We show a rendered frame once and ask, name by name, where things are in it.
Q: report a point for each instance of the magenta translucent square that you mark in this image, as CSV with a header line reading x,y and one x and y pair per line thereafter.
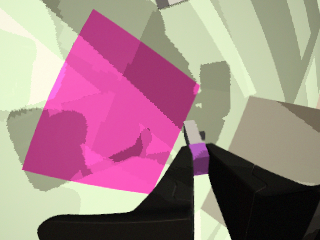
x,y
113,114

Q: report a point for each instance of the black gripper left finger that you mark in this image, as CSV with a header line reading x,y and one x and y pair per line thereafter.
x,y
165,214

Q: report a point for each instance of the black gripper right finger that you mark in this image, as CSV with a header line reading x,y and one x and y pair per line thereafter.
x,y
261,205

